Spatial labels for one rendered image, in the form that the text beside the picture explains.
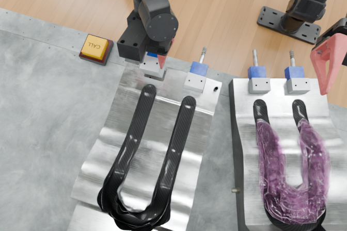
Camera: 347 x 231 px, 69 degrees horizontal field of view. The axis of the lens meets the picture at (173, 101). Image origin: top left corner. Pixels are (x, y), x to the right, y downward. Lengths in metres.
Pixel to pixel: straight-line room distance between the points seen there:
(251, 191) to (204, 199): 0.13
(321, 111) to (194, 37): 0.42
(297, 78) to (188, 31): 0.35
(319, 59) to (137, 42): 0.30
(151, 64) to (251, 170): 0.35
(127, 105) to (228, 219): 0.40
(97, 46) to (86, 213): 0.46
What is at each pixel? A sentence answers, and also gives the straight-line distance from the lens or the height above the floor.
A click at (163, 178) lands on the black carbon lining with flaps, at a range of 0.61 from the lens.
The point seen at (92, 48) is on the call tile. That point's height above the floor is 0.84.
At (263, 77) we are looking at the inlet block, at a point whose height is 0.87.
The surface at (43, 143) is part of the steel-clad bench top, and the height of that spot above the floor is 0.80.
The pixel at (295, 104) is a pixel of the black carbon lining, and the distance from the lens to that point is 0.78.
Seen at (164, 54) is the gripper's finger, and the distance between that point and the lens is 0.55.
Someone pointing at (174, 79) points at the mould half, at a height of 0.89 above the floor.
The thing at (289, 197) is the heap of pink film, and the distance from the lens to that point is 0.70.
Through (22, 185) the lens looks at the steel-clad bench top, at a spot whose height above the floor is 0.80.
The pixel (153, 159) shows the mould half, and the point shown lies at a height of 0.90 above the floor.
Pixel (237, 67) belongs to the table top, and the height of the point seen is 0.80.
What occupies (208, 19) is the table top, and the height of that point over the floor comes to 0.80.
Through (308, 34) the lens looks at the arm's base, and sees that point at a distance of 0.94.
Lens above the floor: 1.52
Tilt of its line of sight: 75 degrees down
